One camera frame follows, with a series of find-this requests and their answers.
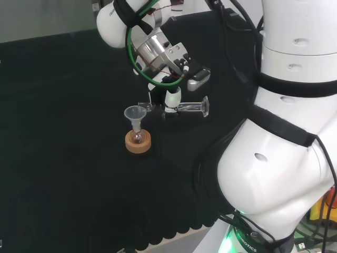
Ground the small glass round-bottom flask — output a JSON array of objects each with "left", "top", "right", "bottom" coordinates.
[{"left": 131, "top": 125, "right": 146, "bottom": 144}]

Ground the black bench cloth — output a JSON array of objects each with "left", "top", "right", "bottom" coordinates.
[{"left": 0, "top": 7, "right": 264, "bottom": 251}]

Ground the grey cabinet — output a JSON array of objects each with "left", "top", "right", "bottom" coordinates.
[{"left": 91, "top": 0, "right": 106, "bottom": 12}]

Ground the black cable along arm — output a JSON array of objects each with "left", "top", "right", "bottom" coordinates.
[{"left": 314, "top": 135, "right": 337, "bottom": 253}]

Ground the clear plastic funnel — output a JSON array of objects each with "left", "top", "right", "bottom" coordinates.
[{"left": 124, "top": 105, "right": 147, "bottom": 132}]

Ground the brown cork ring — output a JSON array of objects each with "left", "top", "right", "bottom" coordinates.
[{"left": 125, "top": 130, "right": 153, "bottom": 154}]

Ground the clear glass graduated cylinder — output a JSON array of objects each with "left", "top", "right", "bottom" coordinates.
[{"left": 137, "top": 95, "right": 211, "bottom": 118}]

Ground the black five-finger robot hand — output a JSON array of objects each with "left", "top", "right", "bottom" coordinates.
[{"left": 147, "top": 54, "right": 211, "bottom": 120}]

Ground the green cable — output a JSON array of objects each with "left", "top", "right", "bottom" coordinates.
[{"left": 126, "top": 4, "right": 185, "bottom": 86}]

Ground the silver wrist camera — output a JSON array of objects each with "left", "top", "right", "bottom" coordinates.
[{"left": 186, "top": 67, "right": 211, "bottom": 92}]

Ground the yellow stop button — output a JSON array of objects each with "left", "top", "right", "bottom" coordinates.
[{"left": 309, "top": 188, "right": 337, "bottom": 226}]

